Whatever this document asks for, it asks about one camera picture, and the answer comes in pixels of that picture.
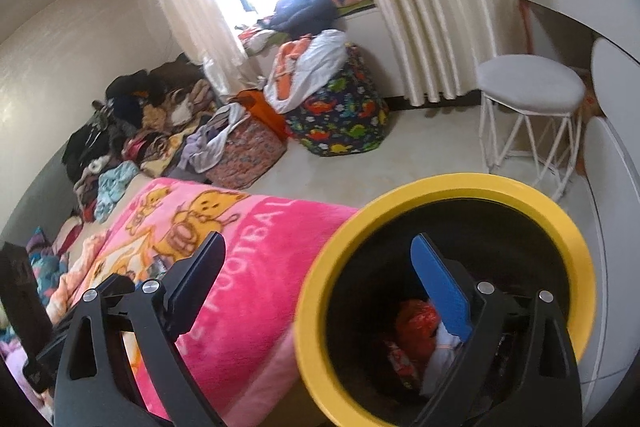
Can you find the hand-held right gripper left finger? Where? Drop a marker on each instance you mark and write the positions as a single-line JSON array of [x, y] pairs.
[[195, 287]]

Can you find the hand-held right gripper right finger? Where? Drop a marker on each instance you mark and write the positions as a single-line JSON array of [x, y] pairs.
[[440, 287]]

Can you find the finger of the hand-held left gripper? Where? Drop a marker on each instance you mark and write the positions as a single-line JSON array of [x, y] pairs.
[[20, 287]]

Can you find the yellow and black bin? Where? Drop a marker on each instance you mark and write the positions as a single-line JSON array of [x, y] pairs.
[[450, 188]]

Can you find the pink printed blanket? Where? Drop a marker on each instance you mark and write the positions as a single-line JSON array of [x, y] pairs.
[[270, 227]]

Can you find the floral fabric basket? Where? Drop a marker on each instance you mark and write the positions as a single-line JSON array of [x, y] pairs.
[[245, 152]]

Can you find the pile of clothes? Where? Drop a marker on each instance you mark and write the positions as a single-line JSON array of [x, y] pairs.
[[150, 132]]

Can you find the dinosaur print fabric bag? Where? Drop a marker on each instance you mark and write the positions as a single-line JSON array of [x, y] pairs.
[[345, 122]]

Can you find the white round stool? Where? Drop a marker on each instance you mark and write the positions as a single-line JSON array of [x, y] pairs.
[[530, 82]]

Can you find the white plastic bag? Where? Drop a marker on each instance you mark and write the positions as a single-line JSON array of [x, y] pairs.
[[315, 62]]

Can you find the clothes heap on windowsill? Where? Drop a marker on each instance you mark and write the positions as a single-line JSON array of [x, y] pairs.
[[310, 7]]

